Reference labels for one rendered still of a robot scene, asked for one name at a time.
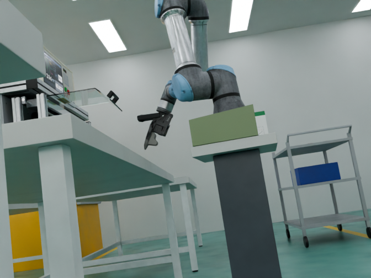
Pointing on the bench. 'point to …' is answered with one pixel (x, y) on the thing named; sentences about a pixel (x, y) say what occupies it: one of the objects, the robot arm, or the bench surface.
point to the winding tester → (67, 79)
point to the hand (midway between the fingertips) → (144, 146)
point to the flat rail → (56, 108)
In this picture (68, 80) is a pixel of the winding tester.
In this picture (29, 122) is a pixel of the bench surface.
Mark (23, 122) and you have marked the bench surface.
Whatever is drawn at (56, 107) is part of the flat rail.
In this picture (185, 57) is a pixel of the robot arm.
